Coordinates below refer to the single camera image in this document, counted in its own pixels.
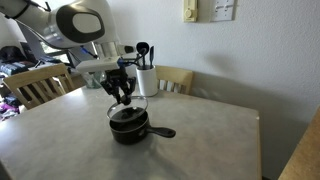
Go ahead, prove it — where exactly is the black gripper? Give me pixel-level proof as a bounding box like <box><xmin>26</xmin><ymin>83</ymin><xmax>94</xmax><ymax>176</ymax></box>
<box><xmin>100</xmin><ymin>66</ymin><xmax>137</xmax><ymax>105</ymax></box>

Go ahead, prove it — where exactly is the glass lid with black knob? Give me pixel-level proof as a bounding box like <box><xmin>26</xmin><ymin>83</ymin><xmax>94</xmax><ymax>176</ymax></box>
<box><xmin>106</xmin><ymin>95</ymin><xmax>149</xmax><ymax>123</ymax></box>

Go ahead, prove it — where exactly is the white utensil holder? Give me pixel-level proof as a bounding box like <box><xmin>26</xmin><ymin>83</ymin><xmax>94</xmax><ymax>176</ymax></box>
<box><xmin>135</xmin><ymin>64</ymin><xmax>159</xmax><ymax>98</ymax></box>

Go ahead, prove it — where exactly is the green tissue box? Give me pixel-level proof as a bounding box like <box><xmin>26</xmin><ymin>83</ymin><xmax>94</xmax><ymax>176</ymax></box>
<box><xmin>81</xmin><ymin>71</ymin><xmax>103</xmax><ymax>90</ymax></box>

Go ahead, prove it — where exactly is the black plastic spatula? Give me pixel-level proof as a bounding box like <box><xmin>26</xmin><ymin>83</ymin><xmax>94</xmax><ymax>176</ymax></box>
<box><xmin>149</xmin><ymin>45</ymin><xmax>155</xmax><ymax>70</ymax></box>

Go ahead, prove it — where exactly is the black plastic spoon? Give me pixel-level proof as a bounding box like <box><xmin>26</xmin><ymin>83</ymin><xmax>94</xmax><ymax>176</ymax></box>
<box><xmin>136</xmin><ymin>41</ymin><xmax>151</xmax><ymax>70</ymax></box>

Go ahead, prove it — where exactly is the wooden slat-back chair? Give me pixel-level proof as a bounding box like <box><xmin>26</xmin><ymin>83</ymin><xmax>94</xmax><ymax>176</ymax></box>
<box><xmin>3</xmin><ymin>63</ymin><xmax>76</xmax><ymax>111</ymax></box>
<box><xmin>154</xmin><ymin>65</ymin><xmax>194</xmax><ymax>96</ymax></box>

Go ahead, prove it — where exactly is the grey leaning board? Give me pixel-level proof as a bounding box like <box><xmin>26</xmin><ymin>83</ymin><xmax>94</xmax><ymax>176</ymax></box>
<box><xmin>14</xmin><ymin>19</ymin><xmax>46</xmax><ymax>61</ymax></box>

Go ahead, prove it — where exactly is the striped folded fabric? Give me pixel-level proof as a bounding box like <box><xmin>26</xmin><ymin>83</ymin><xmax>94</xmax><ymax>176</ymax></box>
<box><xmin>0</xmin><ymin>60</ymin><xmax>34</xmax><ymax>76</ymax></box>

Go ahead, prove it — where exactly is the black bag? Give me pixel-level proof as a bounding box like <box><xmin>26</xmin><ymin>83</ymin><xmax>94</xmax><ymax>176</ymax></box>
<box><xmin>0</xmin><ymin>45</ymin><xmax>26</xmax><ymax>63</ymax></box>

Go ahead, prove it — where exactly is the purple cloth pile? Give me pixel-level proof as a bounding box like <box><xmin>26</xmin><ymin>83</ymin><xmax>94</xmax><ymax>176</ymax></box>
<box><xmin>0</xmin><ymin>94</ymin><xmax>21</xmax><ymax>121</ymax></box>

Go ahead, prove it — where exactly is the wooden counter top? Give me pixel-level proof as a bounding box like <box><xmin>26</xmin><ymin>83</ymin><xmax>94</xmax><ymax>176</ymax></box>
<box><xmin>278</xmin><ymin>106</ymin><xmax>320</xmax><ymax>180</ymax></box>

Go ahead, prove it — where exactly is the blue black cable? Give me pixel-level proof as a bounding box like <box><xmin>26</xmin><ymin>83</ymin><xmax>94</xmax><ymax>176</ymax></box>
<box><xmin>118</xmin><ymin>48</ymin><xmax>148</xmax><ymax>68</ymax></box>

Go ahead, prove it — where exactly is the black pot with handle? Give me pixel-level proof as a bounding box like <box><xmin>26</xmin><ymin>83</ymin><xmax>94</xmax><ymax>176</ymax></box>
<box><xmin>109</xmin><ymin>109</ymin><xmax>177</xmax><ymax>145</ymax></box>

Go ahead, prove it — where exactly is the beige wall thermostat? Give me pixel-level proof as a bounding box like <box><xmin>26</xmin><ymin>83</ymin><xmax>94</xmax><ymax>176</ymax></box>
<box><xmin>182</xmin><ymin>0</ymin><xmax>199</xmax><ymax>24</ymax></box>

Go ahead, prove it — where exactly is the white light switch plate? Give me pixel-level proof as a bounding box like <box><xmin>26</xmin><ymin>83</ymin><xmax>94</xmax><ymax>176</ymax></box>
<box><xmin>213</xmin><ymin>0</ymin><xmax>236</xmax><ymax>23</ymax></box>

